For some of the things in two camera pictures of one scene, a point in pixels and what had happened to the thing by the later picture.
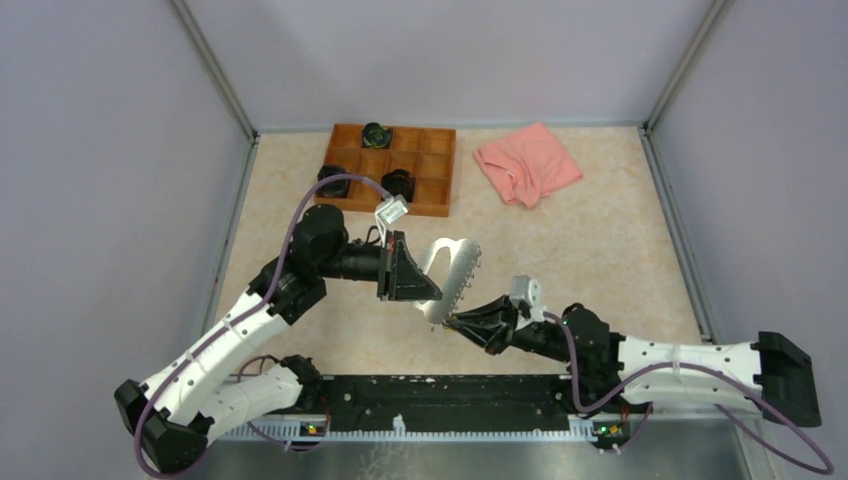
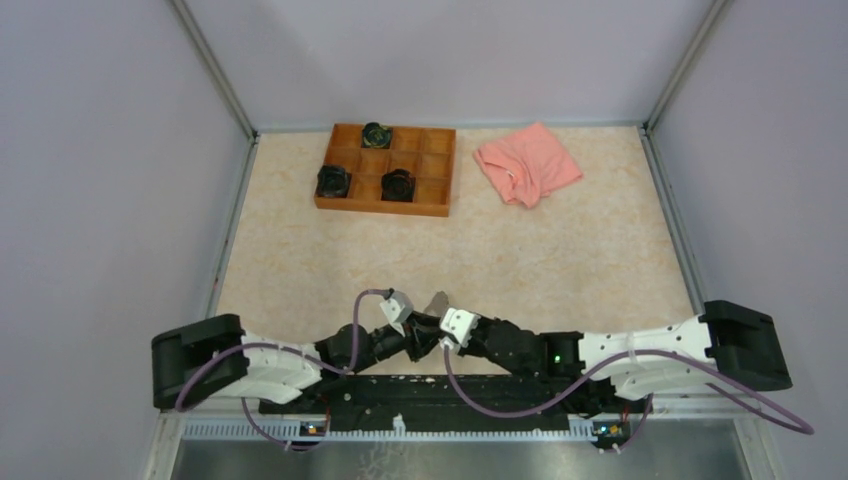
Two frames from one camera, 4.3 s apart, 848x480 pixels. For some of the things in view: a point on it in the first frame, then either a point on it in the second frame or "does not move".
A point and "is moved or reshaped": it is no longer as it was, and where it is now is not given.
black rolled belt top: [376, 136] does not move
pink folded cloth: [528, 166] does not move
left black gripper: [407, 281] to [421, 335]
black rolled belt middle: [399, 182] does not move
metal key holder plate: [464, 256] is moved or reshaped
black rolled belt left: [335, 188] does not move
